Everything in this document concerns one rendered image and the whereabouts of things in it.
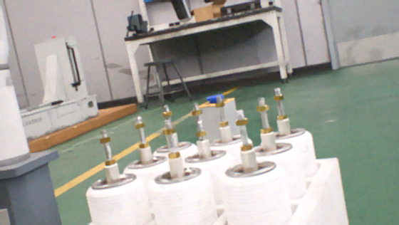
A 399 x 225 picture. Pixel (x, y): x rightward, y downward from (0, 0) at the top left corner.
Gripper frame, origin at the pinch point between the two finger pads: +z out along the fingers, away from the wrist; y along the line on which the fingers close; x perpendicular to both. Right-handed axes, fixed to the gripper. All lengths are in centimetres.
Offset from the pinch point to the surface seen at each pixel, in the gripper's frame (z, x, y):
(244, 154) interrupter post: 17.4, -11.7, -19.7
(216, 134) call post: 32.0, 14.7, 10.9
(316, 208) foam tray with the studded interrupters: 29.5, -18.6, -16.9
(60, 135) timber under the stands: 100, 242, 138
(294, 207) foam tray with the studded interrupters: 29.5, -15.0, -16.7
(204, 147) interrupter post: 21.4, 1.6, -11.1
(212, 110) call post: 26.6, 14.5, 12.9
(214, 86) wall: 187, 271, 381
